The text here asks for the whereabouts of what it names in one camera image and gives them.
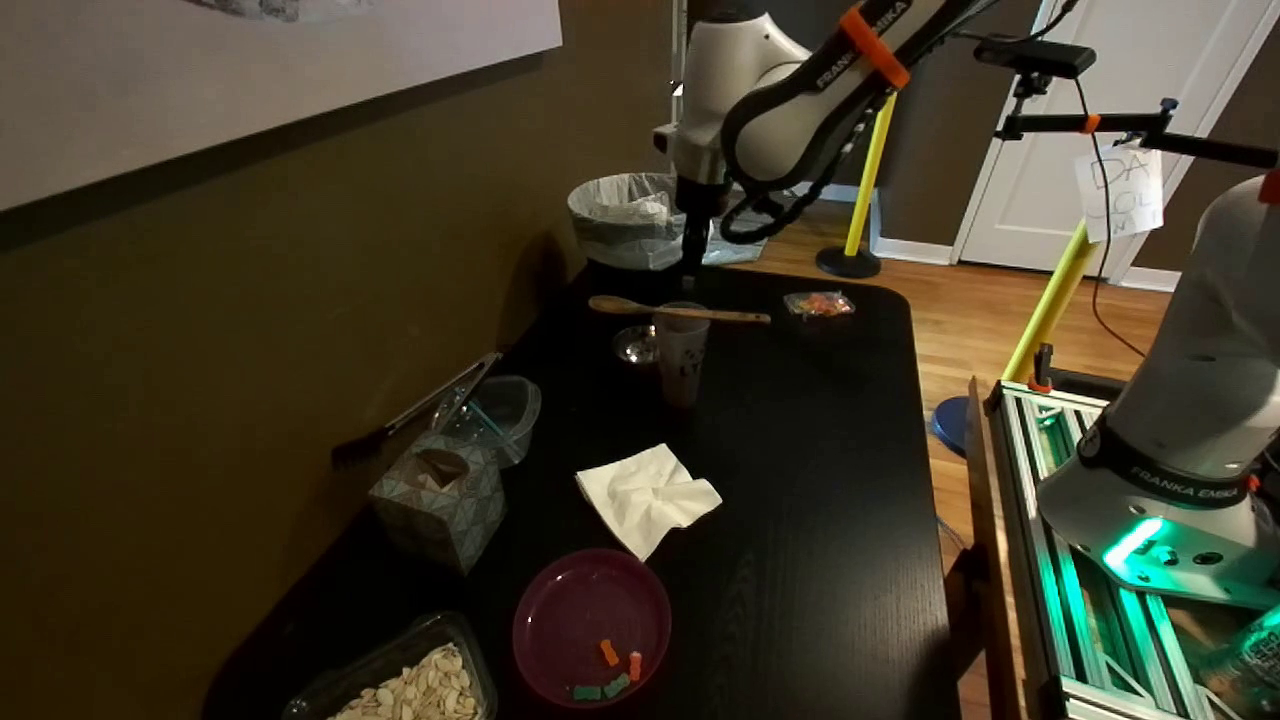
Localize wooden spoon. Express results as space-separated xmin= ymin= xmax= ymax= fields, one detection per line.
xmin=588 ymin=294 xmax=772 ymax=325

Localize translucent plastic cup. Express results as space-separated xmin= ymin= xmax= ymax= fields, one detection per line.
xmin=653 ymin=303 xmax=711 ymax=409

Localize trash bin with liner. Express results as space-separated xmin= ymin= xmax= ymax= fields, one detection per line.
xmin=567 ymin=172 xmax=691 ymax=272

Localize clear packet of candy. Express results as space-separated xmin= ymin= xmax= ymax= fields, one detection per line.
xmin=783 ymin=290 xmax=857 ymax=321

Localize yellow pole stand black base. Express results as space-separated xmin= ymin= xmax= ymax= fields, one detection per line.
xmin=816 ymin=90 xmax=899 ymax=279

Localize clear plastic container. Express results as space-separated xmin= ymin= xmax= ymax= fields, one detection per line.
xmin=432 ymin=375 xmax=542 ymax=469

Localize white paper napkin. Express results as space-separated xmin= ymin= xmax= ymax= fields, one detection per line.
xmin=575 ymin=443 xmax=723 ymax=562

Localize white door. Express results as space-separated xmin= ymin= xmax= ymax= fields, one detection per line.
xmin=950 ymin=0 xmax=1280 ymax=292

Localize metal tongs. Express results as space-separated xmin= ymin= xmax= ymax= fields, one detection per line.
xmin=332 ymin=352 xmax=503 ymax=469

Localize yellow pole stand blue base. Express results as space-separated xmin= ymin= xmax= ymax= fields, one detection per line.
xmin=930 ymin=220 xmax=1101 ymax=457

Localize patterned tissue box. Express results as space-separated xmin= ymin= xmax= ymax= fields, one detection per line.
xmin=368 ymin=432 xmax=507 ymax=575

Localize white paper note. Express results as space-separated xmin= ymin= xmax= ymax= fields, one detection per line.
xmin=1075 ymin=145 xmax=1166 ymax=244

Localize purple plastic plate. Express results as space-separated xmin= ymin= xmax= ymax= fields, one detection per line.
xmin=512 ymin=548 xmax=672 ymax=710

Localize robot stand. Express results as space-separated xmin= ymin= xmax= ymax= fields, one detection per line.
xmin=984 ymin=368 xmax=1280 ymax=720

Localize clear tray container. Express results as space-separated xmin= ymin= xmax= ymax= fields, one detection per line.
xmin=282 ymin=612 xmax=498 ymax=720

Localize heap of pale seeds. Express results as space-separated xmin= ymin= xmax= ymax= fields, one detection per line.
xmin=330 ymin=643 xmax=481 ymax=720

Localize camera on mount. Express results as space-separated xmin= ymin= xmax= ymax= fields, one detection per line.
xmin=973 ymin=35 xmax=1280 ymax=171

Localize black cable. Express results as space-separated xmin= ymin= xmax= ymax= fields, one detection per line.
xmin=1073 ymin=78 xmax=1147 ymax=359

